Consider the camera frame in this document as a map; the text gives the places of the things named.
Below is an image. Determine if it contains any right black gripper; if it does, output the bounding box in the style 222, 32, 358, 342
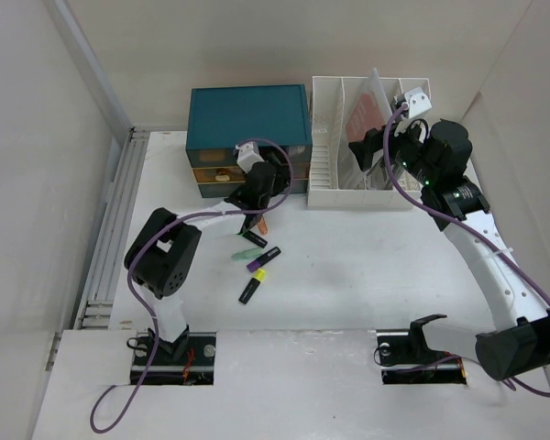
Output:
347, 113, 438, 186

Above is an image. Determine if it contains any orange highlighter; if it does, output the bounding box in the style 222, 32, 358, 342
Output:
257, 218, 269, 236

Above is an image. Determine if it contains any red booklet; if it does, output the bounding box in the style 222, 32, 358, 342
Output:
343, 68, 391, 189

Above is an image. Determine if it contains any green cap black highlighter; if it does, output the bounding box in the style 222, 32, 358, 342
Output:
241, 231, 268, 248

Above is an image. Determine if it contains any pale green highlighter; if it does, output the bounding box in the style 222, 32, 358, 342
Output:
231, 247, 263, 261

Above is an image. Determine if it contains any purple cap black highlighter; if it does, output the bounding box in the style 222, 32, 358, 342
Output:
247, 247, 281, 273

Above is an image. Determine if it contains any yellow cap black highlighter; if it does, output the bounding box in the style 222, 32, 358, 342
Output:
238, 269, 267, 305

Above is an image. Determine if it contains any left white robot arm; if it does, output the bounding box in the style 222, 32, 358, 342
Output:
124, 148, 293, 364

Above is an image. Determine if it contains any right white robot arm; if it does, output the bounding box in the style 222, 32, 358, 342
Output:
348, 119, 550, 380

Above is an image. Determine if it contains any teal desktop drawer cabinet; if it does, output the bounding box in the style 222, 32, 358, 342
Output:
185, 84, 313, 198

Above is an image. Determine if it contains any white file organizer rack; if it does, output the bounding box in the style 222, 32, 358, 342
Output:
307, 76, 431, 211

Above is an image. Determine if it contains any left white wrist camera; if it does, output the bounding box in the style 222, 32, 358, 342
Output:
235, 141, 264, 173

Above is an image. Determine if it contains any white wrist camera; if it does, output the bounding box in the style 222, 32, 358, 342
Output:
392, 87, 432, 119
235, 141, 264, 173

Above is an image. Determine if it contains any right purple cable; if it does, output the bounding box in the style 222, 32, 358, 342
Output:
382, 103, 550, 398

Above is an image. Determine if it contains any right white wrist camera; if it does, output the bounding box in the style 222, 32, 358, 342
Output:
392, 87, 432, 119

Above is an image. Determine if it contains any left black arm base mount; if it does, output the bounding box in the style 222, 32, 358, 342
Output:
126, 329, 216, 386

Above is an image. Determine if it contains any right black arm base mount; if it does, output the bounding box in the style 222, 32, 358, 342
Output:
374, 313, 467, 385

